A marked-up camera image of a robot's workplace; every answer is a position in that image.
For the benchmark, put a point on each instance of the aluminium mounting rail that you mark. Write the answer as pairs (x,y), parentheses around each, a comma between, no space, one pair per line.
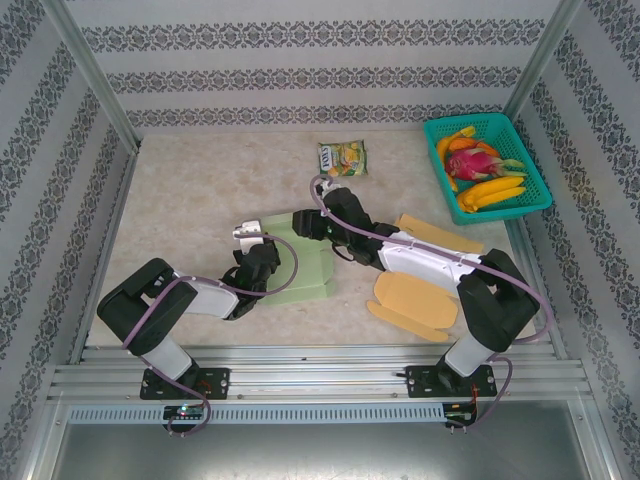
(320,370)

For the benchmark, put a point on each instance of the small yellow fruit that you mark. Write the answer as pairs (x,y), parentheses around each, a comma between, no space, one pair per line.
(462,133)

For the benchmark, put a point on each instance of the teal plastic basket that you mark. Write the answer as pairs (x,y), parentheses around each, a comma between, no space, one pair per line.
(525,145)

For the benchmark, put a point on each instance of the aluminium frame post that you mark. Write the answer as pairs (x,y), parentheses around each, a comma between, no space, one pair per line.
(542,55)
(85,65)

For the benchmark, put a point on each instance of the orange yellow mango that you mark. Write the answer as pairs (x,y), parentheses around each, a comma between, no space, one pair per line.
(444,155)

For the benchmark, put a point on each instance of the pink dragon fruit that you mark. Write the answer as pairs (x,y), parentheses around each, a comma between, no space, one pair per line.
(467,162)

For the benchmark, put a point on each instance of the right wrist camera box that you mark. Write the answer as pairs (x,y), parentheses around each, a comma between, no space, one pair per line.
(327,186)

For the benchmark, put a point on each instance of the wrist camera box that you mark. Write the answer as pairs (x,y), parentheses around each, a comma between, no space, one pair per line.
(327,186)
(247,235)

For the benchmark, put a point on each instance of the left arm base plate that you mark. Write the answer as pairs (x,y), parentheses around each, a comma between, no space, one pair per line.
(215,382)

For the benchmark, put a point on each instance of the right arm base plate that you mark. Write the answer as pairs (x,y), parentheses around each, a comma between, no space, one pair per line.
(420,382)

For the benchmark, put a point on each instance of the orange fruit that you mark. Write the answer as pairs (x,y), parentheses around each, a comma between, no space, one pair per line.
(489,149)

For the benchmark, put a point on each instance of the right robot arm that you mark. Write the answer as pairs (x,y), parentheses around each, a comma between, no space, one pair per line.
(425,260)

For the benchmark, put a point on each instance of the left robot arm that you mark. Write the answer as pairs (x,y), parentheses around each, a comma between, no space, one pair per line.
(167,357)

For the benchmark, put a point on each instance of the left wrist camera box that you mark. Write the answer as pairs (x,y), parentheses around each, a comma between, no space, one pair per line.
(247,235)

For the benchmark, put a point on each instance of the orange paper box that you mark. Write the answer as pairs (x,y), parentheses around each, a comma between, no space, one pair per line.
(410,300)

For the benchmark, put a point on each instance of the yellow banana bunch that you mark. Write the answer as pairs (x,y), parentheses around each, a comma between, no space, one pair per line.
(492,192)

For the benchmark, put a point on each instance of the green paper box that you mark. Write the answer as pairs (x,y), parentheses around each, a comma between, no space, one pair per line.
(310,280)

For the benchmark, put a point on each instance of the grey metal panel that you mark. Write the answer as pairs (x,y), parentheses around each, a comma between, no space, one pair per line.
(320,455)

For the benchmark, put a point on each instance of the green candy bag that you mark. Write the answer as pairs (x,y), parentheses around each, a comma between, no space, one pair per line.
(344,160)

